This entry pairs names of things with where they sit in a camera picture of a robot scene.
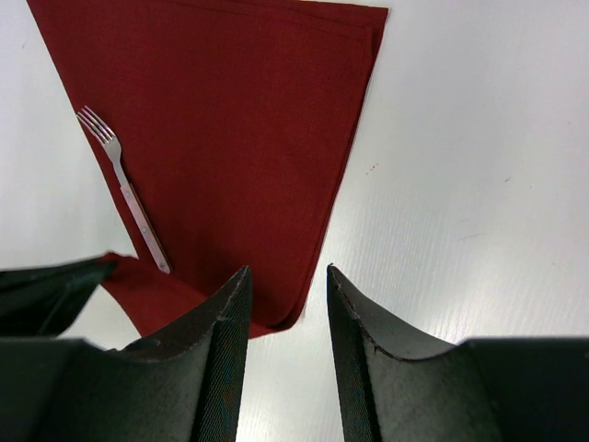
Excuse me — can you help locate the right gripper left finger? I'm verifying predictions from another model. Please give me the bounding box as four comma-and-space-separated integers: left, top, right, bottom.
1, 267, 252, 441

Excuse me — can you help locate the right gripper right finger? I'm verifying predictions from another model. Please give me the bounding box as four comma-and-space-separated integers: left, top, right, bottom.
327, 266, 588, 441

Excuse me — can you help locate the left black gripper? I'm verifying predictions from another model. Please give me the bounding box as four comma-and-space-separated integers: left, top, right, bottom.
1, 260, 116, 336

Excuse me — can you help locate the dark red cloth napkin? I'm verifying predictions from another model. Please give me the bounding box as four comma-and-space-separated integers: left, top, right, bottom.
29, 1, 388, 337

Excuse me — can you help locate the fork with pink handle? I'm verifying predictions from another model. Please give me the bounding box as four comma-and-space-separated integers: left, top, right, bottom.
76, 106, 172, 274

